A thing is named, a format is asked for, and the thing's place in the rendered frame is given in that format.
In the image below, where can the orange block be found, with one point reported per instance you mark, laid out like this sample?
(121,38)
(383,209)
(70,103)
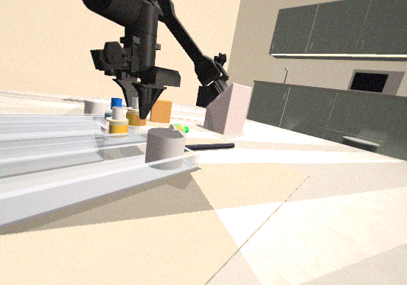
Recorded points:
(161,111)

